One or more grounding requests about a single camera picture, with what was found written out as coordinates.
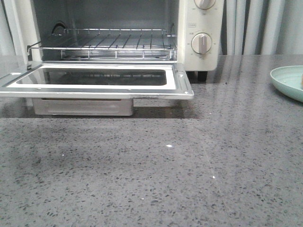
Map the glass oven door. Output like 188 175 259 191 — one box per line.
0 61 194 99

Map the lower beige oven knob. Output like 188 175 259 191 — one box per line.
191 33 212 54

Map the beige oven knob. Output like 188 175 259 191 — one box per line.
191 33 212 54
194 0 216 10

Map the metal oven crumb tray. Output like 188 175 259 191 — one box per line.
32 98 134 116

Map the cream Toshiba toaster oven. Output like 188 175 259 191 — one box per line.
0 0 224 81

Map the upper beige oven knob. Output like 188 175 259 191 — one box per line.
194 0 216 10

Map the light green round plate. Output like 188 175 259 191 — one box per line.
270 65 303 102

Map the metal wire oven rack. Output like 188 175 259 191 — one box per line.
27 28 177 61

